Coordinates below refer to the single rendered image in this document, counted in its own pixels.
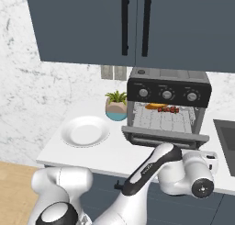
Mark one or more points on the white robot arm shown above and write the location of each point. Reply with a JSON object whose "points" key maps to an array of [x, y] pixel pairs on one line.
{"points": [[171, 173]]}

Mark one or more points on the grey toaster oven knob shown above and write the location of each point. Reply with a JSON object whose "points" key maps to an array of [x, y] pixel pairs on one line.
{"points": [[143, 92], [192, 96], [166, 95]]}

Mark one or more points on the baguette bread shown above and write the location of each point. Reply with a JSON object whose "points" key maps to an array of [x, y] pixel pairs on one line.
{"points": [[154, 106]]}

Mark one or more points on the toaster oven door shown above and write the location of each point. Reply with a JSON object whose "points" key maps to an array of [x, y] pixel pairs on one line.
{"points": [[159, 134]]}

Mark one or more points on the kebab skewer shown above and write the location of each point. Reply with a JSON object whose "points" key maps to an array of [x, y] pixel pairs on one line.
{"points": [[168, 109]]}

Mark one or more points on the black toaster oven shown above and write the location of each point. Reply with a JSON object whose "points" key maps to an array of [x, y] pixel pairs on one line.
{"points": [[171, 78]]}

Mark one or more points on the dark blue cupboard door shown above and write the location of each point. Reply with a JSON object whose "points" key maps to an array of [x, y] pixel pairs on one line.
{"points": [[82, 23], [189, 26]]}

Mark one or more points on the green plant in pot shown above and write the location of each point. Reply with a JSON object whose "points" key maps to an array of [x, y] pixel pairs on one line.
{"points": [[116, 110]]}

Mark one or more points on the white plate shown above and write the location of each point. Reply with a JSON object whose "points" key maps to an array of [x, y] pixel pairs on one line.
{"points": [[85, 131]]}

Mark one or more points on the grey sink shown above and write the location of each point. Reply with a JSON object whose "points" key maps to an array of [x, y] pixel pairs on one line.
{"points": [[228, 143]]}

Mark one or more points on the wide dark blue base cupboard front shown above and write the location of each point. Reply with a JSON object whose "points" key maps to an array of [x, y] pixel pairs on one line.
{"points": [[177, 208]]}

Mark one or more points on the narrow dark blue base cupboard front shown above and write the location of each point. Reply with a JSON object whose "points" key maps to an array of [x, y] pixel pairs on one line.
{"points": [[226, 211]]}

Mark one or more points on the grey wall socket plate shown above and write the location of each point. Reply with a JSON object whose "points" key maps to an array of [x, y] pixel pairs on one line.
{"points": [[106, 72], [120, 73]]}

